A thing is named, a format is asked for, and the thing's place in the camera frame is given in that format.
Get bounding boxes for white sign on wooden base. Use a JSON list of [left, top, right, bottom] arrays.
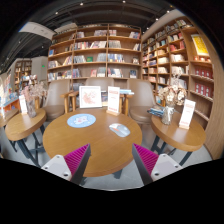
[[178, 98, 197, 130], [18, 94, 29, 115], [105, 85, 121, 117]]

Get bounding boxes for stack of blue books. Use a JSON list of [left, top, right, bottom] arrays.
[[147, 105, 166, 118]]

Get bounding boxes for grey and white computer mouse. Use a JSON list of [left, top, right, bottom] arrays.
[[108, 122, 131, 138]]

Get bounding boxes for dark covered book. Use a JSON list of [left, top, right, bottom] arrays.
[[100, 90, 109, 103]]

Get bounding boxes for orange book display stand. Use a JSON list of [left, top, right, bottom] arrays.
[[0, 74, 21, 114]]

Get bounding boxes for brown padded wooden armchair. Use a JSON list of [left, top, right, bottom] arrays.
[[71, 77, 129, 116], [124, 78, 158, 126], [42, 78, 73, 122]]

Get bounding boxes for dried flowers in glass vase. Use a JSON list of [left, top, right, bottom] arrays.
[[157, 74, 188, 126], [21, 79, 48, 119]]

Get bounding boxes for wide wooden bookshelf unit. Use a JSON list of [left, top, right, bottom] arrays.
[[47, 22, 143, 83]]

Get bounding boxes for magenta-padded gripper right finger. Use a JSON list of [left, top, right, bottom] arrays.
[[131, 143, 184, 187]]

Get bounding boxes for white framed floral picture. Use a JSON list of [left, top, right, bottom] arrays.
[[78, 85, 103, 110]]

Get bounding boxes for ceiling spot lights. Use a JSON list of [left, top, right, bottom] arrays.
[[53, 1, 169, 22]]

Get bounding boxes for round wooden side table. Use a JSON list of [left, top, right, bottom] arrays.
[[0, 108, 20, 128], [149, 111, 208, 167], [4, 107, 48, 168]]

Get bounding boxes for round light blue mouse pad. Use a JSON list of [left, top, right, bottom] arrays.
[[66, 113, 97, 129]]

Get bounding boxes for light blue book stack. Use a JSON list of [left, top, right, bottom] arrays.
[[119, 88, 135, 95]]

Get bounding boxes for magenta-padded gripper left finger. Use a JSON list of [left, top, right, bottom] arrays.
[[40, 143, 92, 186]]

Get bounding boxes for small distant wooden bookshelf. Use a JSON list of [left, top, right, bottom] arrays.
[[13, 58, 34, 93]]

